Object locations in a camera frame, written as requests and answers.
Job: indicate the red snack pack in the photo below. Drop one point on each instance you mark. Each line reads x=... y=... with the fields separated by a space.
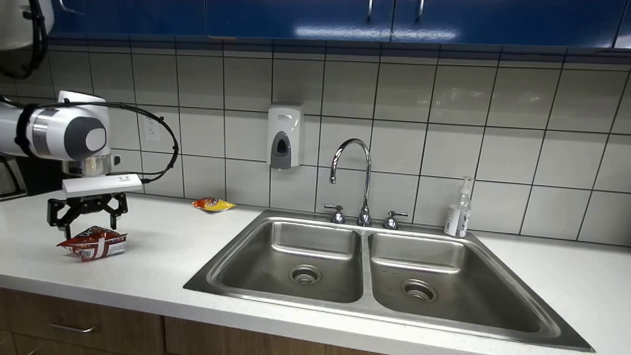
x=95 y=243

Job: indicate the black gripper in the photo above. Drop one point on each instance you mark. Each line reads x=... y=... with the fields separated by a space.
x=85 y=204

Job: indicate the blue upper cabinets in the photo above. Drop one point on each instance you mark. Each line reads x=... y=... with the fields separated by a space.
x=262 y=18

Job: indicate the wooden lower cabinets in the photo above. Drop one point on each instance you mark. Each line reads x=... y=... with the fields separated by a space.
x=130 y=332

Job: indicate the clear soap pump bottle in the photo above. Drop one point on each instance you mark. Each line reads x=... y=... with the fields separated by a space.
x=458 y=213

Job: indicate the orange yellow snack pack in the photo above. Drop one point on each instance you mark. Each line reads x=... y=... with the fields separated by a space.
x=213 y=206

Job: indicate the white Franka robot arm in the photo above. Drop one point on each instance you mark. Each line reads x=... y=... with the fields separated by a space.
x=59 y=135

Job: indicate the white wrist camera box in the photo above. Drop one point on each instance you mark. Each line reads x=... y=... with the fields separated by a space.
x=101 y=184

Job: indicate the stainless steel double sink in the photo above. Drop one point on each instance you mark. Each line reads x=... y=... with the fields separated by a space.
x=387 y=277

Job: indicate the chrome gooseneck faucet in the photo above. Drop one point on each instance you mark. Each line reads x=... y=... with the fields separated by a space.
x=365 y=190

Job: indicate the white wall soap dispenser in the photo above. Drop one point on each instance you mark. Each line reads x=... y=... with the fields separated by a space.
x=284 y=138

